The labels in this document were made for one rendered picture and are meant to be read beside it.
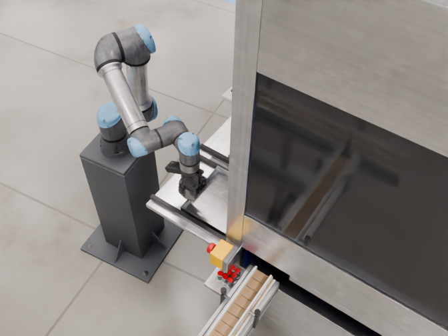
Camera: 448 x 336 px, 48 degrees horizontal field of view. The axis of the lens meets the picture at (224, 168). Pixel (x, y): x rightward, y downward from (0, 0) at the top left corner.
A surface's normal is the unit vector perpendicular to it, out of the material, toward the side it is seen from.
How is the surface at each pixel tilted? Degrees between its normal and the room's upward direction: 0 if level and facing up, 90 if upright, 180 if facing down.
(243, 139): 90
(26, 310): 0
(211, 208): 0
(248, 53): 90
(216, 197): 0
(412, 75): 90
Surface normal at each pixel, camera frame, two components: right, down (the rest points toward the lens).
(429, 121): -0.56, 0.63
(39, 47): 0.02, -0.64
